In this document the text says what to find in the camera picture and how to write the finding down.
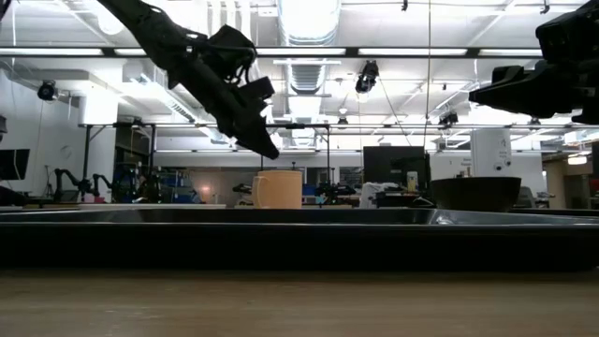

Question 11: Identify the black plastic tray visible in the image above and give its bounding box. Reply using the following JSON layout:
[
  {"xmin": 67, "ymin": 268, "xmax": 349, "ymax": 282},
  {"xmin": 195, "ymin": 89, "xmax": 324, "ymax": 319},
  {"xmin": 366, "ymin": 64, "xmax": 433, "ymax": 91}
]
[{"xmin": 0, "ymin": 208, "xmax": 599, "ymax": 273}]

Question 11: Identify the white cylindrical appliance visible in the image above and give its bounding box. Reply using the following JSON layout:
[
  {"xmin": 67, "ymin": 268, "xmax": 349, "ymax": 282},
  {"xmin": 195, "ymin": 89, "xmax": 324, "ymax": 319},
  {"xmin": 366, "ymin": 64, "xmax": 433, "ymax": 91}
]
[{"xmin": 470, "ymin": 127, "xmax": 513, "ymax": 179}]

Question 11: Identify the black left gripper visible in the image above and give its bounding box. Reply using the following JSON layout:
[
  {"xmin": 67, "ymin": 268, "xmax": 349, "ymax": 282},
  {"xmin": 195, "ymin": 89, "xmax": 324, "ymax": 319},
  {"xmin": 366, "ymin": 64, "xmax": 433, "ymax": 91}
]
[{"xmin": 166, "ymin": 23, "xmax": 281, "ymax": 160}]

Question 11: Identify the black ceiling camera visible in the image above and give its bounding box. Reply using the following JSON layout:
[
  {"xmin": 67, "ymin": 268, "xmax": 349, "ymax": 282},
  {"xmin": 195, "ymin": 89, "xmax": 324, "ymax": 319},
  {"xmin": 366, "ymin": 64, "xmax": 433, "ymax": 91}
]
[
  {"xmin": 37, "ymin": 80, "xmax": 59, "ymax": 103},
  {"xmin": 354, "ymin": 59, "xmax": 381, "ymax": 95}
]

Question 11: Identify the silver ceiling air duct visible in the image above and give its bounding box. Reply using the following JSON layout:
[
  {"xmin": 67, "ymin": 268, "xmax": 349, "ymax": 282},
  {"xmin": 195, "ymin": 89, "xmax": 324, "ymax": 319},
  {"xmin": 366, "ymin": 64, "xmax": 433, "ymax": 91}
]
[{"xmin": 275, "ymin": 0, "xmax": 343, "ymax": 95}]

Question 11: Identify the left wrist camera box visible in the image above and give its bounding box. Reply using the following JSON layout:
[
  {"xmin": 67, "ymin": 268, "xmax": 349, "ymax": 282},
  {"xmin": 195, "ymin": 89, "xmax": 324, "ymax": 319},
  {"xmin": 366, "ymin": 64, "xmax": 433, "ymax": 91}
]
[{"xmin": 238, "ymin": 76, "xmax": 277, "ymax": 102}]

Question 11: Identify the orange mug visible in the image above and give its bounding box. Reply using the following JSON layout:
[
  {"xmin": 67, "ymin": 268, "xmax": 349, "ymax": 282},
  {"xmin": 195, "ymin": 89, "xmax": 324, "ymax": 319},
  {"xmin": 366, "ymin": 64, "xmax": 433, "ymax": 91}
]
[{"xmin": 251, "ymin": 169, "xmax": 304, "ymax": 210}]

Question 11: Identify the black computer monitor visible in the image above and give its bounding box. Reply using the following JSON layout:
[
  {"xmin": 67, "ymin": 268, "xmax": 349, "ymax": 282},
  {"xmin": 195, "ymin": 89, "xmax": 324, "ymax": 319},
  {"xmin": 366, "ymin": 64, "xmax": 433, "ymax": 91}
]
[
  {"xmin": 0, "ymin": 148, "xmax": 31, "ymax": 182},
  {"xmin": 362, "ymin": 145, "xmax": 432, "ymax": 193}
]

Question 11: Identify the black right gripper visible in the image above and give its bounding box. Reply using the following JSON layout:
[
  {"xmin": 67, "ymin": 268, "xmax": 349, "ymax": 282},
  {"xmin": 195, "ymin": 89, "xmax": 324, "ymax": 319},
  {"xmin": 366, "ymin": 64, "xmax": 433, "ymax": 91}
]
[{"xmin": 469, "ymin": 59, "xmax": 599, "ymax": 125}]

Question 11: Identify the background black metal frame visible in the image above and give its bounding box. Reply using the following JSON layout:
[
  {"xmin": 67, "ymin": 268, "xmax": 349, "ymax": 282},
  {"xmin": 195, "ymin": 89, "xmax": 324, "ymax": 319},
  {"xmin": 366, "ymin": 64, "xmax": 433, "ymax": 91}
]
[{"xmin": 78, "ymin": 121, "xmax": 334, "ymax": 188}]

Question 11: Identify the black bowl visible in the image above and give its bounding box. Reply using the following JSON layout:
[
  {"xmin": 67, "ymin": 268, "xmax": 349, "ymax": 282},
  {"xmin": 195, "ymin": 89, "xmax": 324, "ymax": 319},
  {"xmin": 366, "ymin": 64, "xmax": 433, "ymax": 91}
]
[{"xmin": 430, "ymin": 176, "xmax": 523, "ymax": 213}]

